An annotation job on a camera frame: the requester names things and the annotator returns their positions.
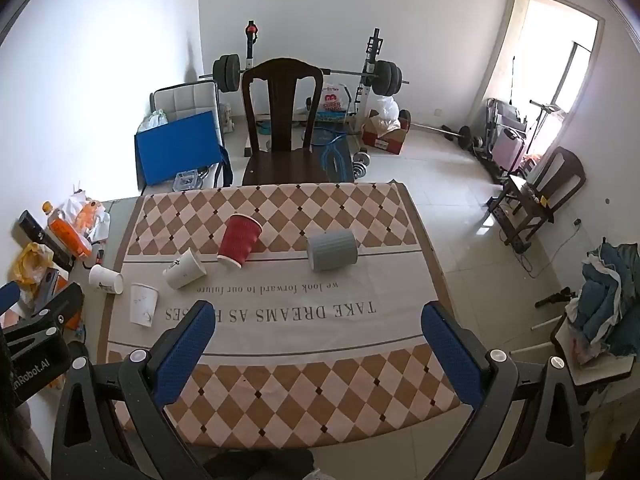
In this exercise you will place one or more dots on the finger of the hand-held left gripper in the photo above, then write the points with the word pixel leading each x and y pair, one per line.
pixel 65 301
pixel 8 296

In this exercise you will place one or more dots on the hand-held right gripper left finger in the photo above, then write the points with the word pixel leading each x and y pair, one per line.
pixel 184 352

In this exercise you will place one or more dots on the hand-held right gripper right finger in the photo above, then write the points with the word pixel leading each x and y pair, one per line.
pixel 451 355

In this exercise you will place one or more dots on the white paper cup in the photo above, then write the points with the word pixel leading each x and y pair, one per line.
pixel 106 279
pixel 184 269
pixel 143 306

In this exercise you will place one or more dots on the red ribbed paper cup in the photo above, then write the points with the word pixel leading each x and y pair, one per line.
pixel 240 240

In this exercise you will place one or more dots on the grey ribbed cup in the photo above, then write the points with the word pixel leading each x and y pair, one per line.
pixel 331 251

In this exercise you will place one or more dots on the grey phone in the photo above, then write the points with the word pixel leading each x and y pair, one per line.
pixel 47 285

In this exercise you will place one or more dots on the yellow plastic bag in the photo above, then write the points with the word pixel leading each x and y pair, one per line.
pixel 30 262

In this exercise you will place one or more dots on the orange drink bottle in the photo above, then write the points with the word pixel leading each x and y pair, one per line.
pixel 67 234

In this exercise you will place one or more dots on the long black box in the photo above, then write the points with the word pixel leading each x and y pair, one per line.
pixel 37 234

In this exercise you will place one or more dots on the white tube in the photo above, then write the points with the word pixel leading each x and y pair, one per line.
pixel 532 348
pixel 545 324

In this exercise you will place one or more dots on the white plastic bag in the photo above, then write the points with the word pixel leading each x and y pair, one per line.
pixel 384 110
pixel 80 210

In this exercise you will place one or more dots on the black tool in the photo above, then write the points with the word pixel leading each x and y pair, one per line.
pixel 552 297

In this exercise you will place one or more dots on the brown checkered tablecloth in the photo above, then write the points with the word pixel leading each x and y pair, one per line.
pixel 310 340

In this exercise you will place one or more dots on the pile of clothes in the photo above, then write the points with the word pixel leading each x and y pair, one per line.
pixel 607 300

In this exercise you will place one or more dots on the clear plastic container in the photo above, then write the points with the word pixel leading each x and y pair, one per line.
pixel 186 180

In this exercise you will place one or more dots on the blue board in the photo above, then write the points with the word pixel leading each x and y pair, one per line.
pixel 177 147

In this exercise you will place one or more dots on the chrome dumbbell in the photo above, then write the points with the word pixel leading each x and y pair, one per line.
pixel 362 166

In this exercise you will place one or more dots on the dark wooden chair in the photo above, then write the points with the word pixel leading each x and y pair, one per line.
pixel 280 110
pixel 560 175

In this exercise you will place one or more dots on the pink suitcase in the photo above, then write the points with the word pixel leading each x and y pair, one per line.
pixel 507 151

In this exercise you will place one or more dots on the small black barbell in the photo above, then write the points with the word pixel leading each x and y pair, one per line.
pixel 462 136

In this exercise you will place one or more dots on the red cardboard box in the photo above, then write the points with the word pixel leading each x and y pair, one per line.
pixel 384 139

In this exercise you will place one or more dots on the black weight bench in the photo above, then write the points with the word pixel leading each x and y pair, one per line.
pixel 334 160

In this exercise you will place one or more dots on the white padded chair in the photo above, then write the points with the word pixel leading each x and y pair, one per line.
pixel 185 100

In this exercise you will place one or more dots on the printed plastic bag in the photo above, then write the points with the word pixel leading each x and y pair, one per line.
pixel 333 98

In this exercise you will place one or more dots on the white barbell rack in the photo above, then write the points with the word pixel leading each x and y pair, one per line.
pixel 371 67

